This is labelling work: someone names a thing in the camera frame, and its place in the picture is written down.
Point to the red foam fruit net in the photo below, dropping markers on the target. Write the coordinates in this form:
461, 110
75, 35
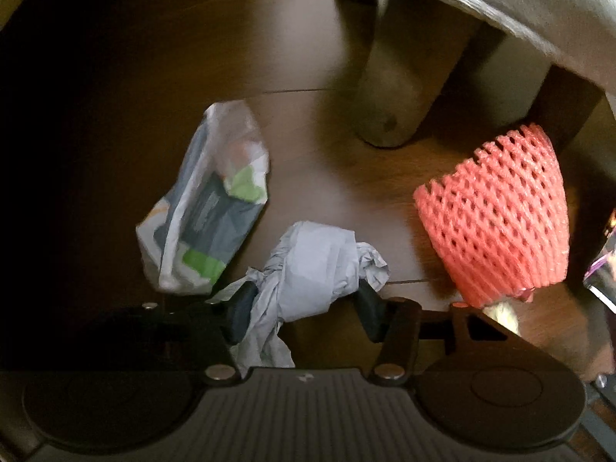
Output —
491, 216

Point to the purple snack bag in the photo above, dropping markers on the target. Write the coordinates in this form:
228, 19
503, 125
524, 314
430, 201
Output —
602, 274

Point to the dark wooden sofa leg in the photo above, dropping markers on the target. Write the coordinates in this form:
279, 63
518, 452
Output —
568, 106

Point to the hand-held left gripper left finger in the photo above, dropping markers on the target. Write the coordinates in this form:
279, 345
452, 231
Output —
240, 315

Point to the round wooden sofa leg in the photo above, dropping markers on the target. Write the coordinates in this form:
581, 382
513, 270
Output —
409, 67

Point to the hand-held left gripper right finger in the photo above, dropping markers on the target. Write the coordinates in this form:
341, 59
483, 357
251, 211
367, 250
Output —
371, 315

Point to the white green plastic wrapper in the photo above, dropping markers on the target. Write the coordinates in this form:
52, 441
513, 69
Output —
207, 211

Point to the white paper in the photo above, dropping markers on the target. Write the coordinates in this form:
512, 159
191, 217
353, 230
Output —
308, 269

